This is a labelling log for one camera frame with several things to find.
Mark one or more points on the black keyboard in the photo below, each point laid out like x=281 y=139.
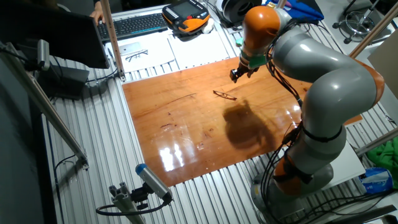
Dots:
x=133 y=26

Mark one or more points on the silver smartphone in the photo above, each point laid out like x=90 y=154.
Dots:
x=130 y=48

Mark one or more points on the long aluminium frame beam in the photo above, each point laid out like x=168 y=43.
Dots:
x=46 y=105

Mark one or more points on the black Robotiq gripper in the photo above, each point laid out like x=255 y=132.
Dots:
x=247 y=72

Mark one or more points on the white computer mouse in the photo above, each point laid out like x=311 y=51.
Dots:
x=208 y=26

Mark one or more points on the brown framed glasses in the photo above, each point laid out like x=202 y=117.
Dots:
x=224 y=95

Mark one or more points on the person's hand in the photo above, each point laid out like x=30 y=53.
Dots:
x=98 y=14

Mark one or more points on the blue cloth bag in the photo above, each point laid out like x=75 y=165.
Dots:
x=301 y=11

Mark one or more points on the green cloth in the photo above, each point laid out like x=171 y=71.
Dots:
x=385 y=155

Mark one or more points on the orange-brown wooden board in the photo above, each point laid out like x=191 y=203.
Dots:
x=174 y=124

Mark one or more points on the cardboard sheet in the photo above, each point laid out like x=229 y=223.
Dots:
x=387 y=62

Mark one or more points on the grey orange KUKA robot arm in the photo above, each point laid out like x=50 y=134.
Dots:
x=326 y=87

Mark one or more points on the black framed glasses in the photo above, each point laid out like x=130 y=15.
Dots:
x=136 y=55

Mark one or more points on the low aluminium frame beam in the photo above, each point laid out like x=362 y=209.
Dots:
x=376 y=143

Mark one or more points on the slanted aluminium frame post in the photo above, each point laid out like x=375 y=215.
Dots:
x=373 y=31

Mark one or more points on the black monitor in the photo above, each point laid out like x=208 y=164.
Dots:
x=62 y=34

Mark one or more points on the black box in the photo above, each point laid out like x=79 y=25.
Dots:
x=62 y=81

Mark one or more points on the white paper sheet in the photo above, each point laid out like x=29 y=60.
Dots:
x=155 y=56
x=199 y=49

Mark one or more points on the grey camera with blue end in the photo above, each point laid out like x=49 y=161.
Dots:
x=154 y=182

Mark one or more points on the white flat plate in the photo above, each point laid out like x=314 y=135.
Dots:
x=345 y=165

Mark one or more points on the orange black teach pendant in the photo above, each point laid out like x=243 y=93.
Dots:
x=186 y=15

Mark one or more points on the metal stool base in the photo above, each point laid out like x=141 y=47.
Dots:
x=357 y=25

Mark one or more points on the gold wrapped packet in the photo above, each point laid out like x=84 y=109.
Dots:
x=271 y=4

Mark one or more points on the upright aluminium frame post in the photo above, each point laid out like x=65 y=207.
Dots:
x=112 y=37

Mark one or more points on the grey camera on frame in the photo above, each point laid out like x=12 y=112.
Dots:
x=43 y=54

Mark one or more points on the blue tissue pack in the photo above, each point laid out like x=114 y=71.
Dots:
x=376 y=180

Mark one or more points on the slim aluminium frame post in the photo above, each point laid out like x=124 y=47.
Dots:
x=281 y=3

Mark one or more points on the short aluminium profile stand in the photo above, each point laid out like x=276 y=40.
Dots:
x=124 y=202

